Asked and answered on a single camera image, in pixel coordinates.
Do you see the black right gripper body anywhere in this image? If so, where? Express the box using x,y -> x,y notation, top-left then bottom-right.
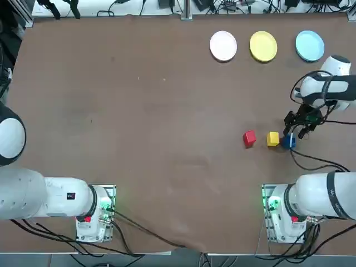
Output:
296,104 -> 325,126

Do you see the blue cube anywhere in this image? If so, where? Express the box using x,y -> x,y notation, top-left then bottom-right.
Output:
280,133 -> 298,150

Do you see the yellow cube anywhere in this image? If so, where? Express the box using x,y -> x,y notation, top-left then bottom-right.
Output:
266,131 -> 280,147

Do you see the red cube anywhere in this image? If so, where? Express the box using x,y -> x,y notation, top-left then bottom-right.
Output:
243,130 -> 257,148

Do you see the blue plate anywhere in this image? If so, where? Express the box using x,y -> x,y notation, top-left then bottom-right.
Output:
295,29 -> 325,63

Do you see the yellow plate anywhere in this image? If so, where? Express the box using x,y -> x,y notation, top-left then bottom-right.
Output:
249,30 -> 278,63

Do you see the white plate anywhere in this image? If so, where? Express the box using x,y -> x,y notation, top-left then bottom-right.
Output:
209,30 -> 238,62

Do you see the black stand leg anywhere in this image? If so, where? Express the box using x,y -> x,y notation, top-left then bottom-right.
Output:
36,0 -> 61,20
61,0 -> 82,19

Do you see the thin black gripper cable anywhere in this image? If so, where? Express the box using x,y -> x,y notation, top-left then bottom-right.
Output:
289,147 -> 352,174

